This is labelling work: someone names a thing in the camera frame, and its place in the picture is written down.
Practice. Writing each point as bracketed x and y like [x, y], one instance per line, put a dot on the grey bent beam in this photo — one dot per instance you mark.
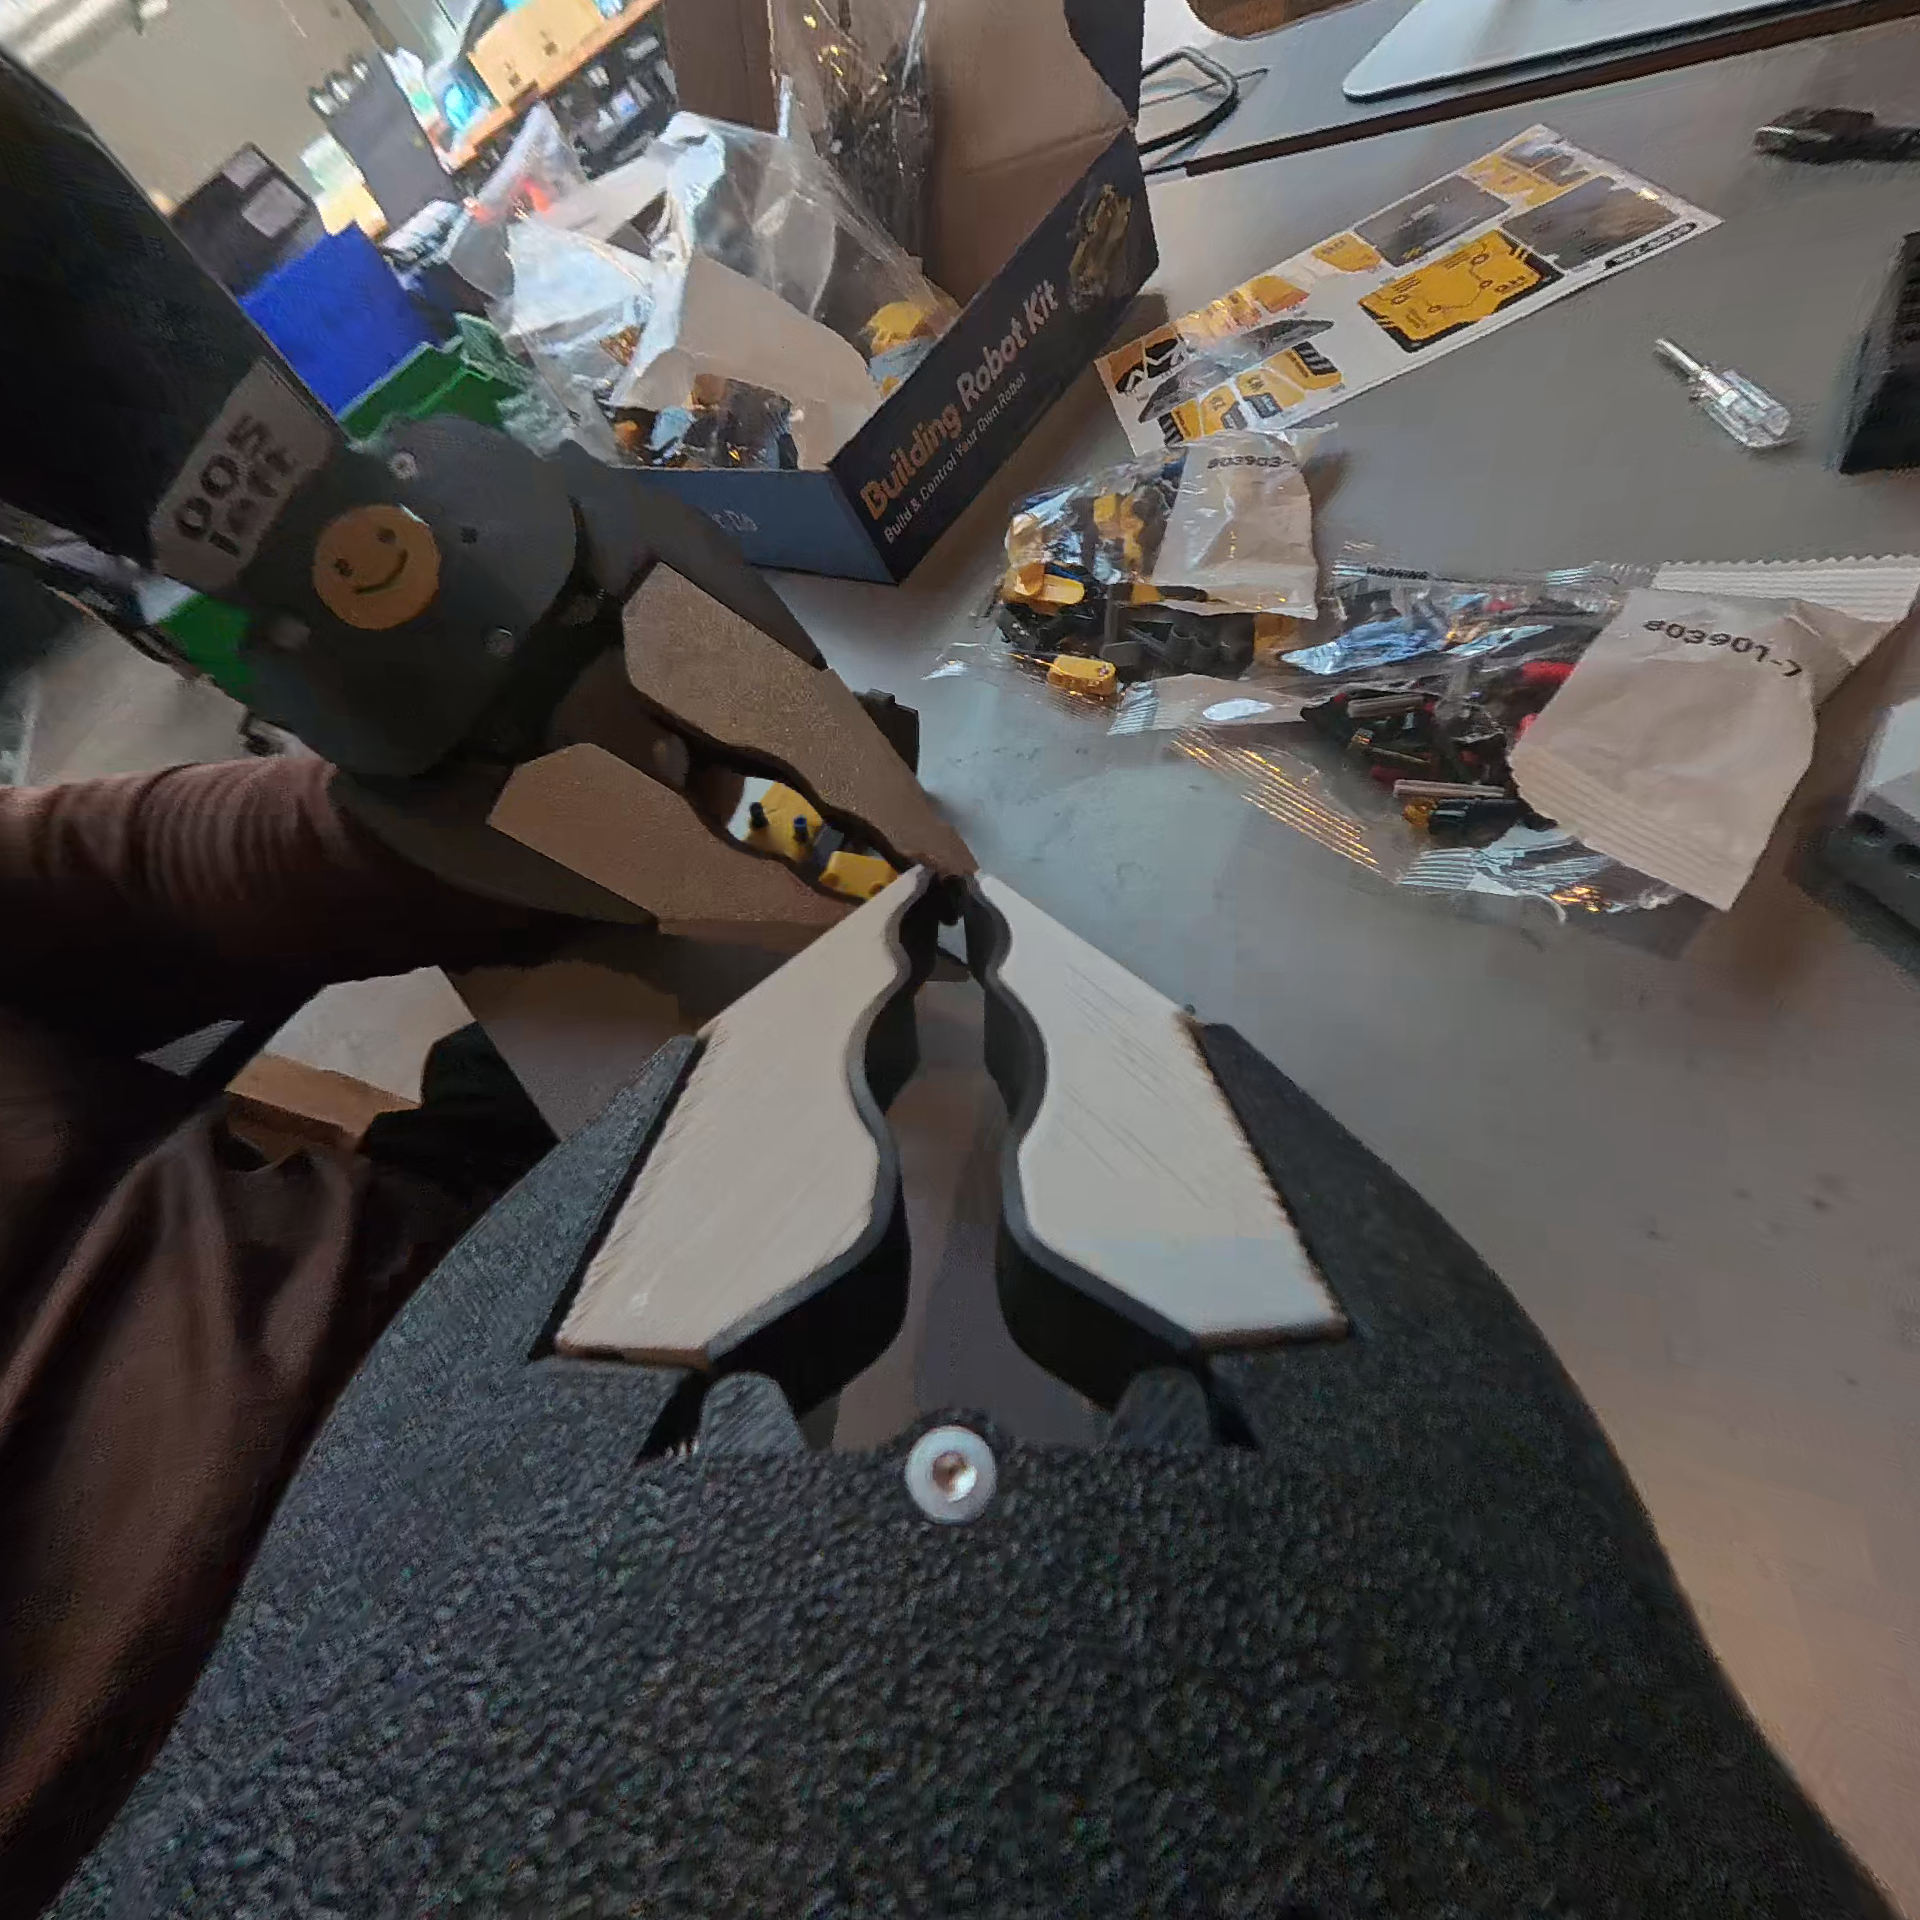
[949, 898]

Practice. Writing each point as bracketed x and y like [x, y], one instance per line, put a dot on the blue plastic bin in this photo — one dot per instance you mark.
[329, 314]

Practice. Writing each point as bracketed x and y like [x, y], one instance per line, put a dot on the silver stand base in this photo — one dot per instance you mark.
[1500, 47]

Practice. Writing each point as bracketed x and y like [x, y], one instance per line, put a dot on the grey hub brick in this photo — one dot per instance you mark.
[1882, 857]

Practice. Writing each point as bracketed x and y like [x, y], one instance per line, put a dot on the wooden shelf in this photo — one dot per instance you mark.
[556, 62]

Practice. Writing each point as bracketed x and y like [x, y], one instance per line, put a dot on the instruction booklet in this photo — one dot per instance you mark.
[366, 1027]

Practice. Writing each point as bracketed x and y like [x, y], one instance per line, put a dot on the person's black trousers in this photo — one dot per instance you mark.
[466, 1110]

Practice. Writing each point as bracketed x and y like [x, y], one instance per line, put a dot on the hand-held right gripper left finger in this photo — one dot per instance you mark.
[749, 1185]

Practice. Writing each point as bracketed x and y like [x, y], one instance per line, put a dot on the black battery box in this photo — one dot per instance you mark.
[1890, 376]

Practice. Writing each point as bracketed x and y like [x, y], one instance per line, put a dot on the bag of yellow bricks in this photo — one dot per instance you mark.
[1170, 600]

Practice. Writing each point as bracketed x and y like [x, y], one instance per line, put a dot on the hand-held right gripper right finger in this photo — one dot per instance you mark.
[1153, 1185]

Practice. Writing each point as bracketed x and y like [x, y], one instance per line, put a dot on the green plastic bin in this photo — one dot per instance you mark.
[436, 383]

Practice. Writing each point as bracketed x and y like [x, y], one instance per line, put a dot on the yellow grey sticker sheet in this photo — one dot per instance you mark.
[1426, 270]

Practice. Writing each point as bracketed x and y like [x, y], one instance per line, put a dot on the bag of black red pins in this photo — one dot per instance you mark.
[1650, 735]

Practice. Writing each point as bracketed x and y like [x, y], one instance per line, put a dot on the heap of clear part bags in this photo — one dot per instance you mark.
[720, 286]

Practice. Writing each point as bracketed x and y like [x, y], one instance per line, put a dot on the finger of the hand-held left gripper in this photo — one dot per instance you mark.
[779, 706]
[630, 840]

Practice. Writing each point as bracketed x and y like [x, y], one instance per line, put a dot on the blue robot kit box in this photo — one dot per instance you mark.
[975, 405]

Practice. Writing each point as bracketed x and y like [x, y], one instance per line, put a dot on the person's left forearm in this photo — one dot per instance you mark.
[224, 886]

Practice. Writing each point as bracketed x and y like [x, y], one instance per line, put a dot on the yellow grey brick assembly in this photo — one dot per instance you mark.
[796, 835]

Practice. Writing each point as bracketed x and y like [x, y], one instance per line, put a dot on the grey desk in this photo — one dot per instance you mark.
[1500, 1125]

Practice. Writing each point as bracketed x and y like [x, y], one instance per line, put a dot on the clear bag of black parts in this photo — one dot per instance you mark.
[862, 107]

